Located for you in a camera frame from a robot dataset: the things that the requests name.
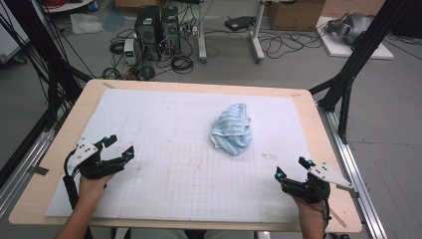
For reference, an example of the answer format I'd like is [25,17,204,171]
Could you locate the white plastic bag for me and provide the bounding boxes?
[70,13,105,35]

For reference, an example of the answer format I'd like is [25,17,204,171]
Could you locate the white power supply box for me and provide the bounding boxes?
[123,38,138,66]

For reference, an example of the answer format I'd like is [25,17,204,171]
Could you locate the black metal frame stand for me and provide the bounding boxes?
[0,0,95,131]
[309,0,413,144]

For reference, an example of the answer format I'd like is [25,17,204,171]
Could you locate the tangle of black floor cables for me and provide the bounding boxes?
[258,29,324,61]

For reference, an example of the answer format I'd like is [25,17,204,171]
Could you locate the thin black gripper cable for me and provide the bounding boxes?
[317,185,333,233]

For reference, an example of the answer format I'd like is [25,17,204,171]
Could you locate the aluminium rail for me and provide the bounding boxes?
[317,105,388,239]
[0,128,57,217]

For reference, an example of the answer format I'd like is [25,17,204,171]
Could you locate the black flat device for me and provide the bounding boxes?
[224,15,257,32]

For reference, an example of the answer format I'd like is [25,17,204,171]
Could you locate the narrow black computer tower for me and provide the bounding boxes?
[160,6,182,56]

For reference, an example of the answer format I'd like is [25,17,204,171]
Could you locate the black tape strip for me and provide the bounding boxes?
[27,165,50,176]

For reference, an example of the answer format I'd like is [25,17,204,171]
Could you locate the blue striped towel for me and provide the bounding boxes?
[210,103,254,156]

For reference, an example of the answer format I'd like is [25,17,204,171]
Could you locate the wide black computer tower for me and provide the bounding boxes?
[133,5,162,62]

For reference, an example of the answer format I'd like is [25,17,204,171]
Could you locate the coiled black cable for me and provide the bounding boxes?
[171,54,195,75]

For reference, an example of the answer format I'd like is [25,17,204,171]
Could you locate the white floor board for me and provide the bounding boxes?
[316,16,395,61]

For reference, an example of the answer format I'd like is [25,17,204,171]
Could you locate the blue plastic sheet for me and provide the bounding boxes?
[102,9,128,33]

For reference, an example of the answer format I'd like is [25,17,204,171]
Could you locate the white grid mat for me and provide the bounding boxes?
[45,88,331,225]

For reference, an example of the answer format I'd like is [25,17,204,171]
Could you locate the person's left hand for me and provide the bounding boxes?
[78,173,115,205]

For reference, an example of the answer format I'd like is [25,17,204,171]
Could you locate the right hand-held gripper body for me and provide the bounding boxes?
[282,161,354,205]

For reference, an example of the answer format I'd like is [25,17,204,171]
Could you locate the black sleeved gripper cable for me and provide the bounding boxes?
[63,148,95,239]

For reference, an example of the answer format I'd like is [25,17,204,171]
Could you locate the grey rounded device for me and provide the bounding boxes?
[325,12,374,46]

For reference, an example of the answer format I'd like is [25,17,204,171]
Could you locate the thin wooden stick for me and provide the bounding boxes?
[328,208,348,229]

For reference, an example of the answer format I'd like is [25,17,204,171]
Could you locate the person's right hand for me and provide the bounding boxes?
[293,195,329,224]

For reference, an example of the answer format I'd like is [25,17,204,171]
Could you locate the white desk leg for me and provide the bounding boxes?
[196,0,209,64]
[250,0,267,63]

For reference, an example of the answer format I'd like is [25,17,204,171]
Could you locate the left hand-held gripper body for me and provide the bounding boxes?
[66,136,117,181]

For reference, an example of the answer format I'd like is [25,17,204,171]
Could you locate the large cardboard box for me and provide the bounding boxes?
[267,0,327,32]

